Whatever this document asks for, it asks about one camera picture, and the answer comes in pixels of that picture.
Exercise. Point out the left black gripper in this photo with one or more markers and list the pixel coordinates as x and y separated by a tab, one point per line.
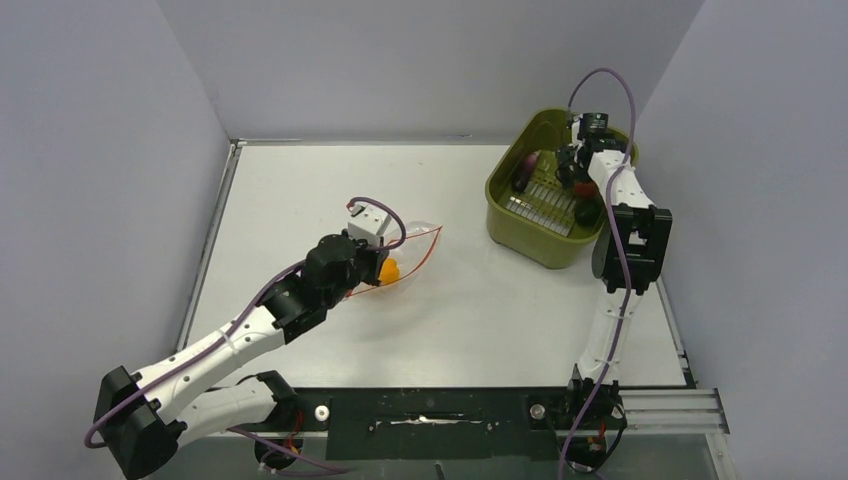
376	258

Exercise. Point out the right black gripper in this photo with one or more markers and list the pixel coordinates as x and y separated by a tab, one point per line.
565	160

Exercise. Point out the yellow toy bell pepper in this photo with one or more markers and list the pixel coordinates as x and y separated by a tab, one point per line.
390	272

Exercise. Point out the clear zip top bag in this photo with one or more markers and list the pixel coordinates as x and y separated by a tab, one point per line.
419	247

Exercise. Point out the purple toy eggplant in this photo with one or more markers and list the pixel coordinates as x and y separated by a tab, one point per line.
524	171

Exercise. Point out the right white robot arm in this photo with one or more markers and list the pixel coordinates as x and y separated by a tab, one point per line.
627	258

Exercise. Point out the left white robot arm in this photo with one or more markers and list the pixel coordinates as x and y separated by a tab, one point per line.
144	417

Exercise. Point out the dark green toy avocado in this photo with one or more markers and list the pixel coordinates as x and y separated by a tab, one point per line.
587	213

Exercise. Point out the olive green plastic basket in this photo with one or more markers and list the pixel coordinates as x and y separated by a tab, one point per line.
539	223

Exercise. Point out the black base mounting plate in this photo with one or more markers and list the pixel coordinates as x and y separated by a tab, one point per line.
454	423

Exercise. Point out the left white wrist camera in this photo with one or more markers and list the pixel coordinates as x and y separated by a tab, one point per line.
368	223

